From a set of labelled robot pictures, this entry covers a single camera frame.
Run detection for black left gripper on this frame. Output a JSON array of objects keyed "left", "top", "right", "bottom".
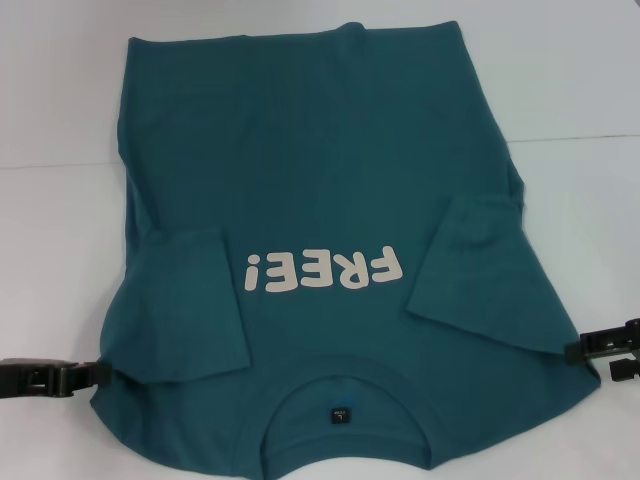
[{"left": 0, "top": 356, "right": 113, "bottom": 401}]

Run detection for teal t-shirt with FREE print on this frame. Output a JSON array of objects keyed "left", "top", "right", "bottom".
[{"left": 87, "top": 20, "right": 601, "bottom": 474}]

